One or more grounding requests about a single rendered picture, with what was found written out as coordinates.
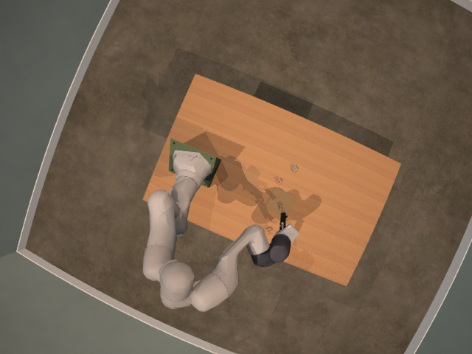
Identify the tan flat mat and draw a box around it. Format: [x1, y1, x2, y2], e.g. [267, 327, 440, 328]
[265, 187, 296, 215]

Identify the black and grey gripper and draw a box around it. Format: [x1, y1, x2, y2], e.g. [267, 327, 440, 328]
[280, 212, 288, 231]

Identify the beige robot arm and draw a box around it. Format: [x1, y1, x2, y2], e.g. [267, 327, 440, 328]
[143, 150, 299, 312]

